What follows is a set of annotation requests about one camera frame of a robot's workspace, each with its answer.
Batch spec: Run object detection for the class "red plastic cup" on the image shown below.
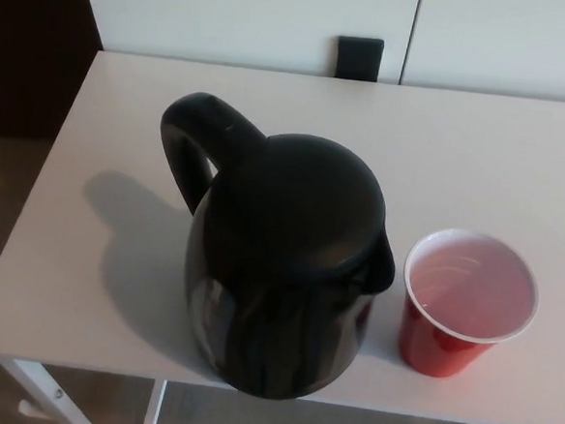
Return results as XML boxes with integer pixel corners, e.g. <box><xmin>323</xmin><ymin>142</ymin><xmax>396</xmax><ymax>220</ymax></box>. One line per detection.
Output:
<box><xmin>396</xmin><ymin>224</ymin><xmax>544</xmax><ymax>384</ymax></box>

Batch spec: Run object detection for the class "black electric kettle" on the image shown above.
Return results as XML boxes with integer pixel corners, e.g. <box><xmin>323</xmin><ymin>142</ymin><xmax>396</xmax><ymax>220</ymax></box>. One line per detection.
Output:
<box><xmin>141</xmin><ymin>89</ymin><xmax>408</xmax><ymax>406</ymax></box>

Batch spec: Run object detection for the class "black rectangular wall plate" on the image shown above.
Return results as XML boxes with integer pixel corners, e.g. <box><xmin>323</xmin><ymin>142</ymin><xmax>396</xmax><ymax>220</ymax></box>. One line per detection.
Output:
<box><xmin>335</xmin><ymin>35</ymin><xmax>386</xmax><ymax>83</ymax></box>

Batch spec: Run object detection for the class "white cabinet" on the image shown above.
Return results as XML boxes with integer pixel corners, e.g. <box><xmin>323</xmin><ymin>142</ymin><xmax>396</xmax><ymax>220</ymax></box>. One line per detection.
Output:
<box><xmin>72</xmin><ymin>0</ymin><xmax>565</xmax><ymax>105</ymax></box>

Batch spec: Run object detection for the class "dark brown wooden panel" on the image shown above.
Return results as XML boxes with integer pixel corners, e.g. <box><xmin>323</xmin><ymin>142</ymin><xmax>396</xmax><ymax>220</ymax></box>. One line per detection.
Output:
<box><xmin>0</xmin><ymin>0</ymin><xmax>108</xmax><ymax>146</ymax></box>

